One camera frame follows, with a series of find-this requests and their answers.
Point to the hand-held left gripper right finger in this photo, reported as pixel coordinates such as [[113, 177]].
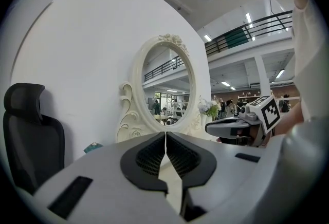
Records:
[[231, 171]]

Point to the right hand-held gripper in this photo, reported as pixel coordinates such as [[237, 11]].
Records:
[[267, 112]]

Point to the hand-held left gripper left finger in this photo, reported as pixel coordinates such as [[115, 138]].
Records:
[[108, 179]]

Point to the white ornate dressing table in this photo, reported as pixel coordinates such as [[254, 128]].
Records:
[[128, 115]]

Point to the person's right forearm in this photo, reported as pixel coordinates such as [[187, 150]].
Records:
[[290, 120]]

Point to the person's right hand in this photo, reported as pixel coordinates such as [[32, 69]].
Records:
[[254, 133]]

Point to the white flower bouquet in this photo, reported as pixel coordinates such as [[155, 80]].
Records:
[[209, 107]]

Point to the teal lantern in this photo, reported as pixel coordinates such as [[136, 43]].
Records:
[[92, 147]]

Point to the oval mirror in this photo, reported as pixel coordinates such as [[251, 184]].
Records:
[[167, 84]]

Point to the black office chair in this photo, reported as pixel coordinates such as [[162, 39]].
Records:
[[28, 135]]

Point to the black balcony railing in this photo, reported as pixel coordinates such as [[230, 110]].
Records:
[[244, 33]]

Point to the person's white top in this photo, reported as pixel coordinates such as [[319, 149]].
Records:
[[311, 51]]

